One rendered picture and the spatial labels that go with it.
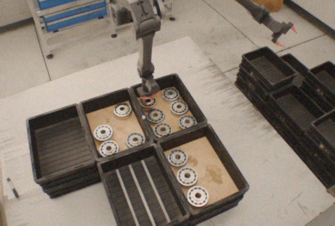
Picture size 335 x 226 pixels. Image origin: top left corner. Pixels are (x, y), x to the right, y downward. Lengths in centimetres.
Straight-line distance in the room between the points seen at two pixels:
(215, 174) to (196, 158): 12
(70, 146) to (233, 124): 97
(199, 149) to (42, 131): 88
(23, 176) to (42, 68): 188
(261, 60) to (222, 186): 147
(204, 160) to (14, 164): 107
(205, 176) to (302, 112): 129
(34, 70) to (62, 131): 184
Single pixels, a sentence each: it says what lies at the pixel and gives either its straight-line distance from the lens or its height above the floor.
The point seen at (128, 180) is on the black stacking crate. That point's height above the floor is 83.
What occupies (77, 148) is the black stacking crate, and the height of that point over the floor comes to 83.
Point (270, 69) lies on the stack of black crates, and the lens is 253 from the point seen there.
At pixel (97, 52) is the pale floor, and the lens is 334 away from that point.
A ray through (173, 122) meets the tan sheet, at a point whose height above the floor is 83.
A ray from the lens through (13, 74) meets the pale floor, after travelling 344.
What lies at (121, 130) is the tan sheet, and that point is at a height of 83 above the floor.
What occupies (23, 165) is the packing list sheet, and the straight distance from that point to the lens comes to 173.
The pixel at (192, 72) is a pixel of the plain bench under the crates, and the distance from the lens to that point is 201.
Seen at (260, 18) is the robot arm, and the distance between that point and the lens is 150.
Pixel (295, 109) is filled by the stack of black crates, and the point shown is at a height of 38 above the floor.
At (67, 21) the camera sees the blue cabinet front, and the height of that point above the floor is 39.
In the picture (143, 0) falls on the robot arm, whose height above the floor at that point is 156.
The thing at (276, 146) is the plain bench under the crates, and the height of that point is 70.
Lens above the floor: 208
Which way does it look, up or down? 50 degrees down
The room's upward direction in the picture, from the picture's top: 1 degrees clockwise
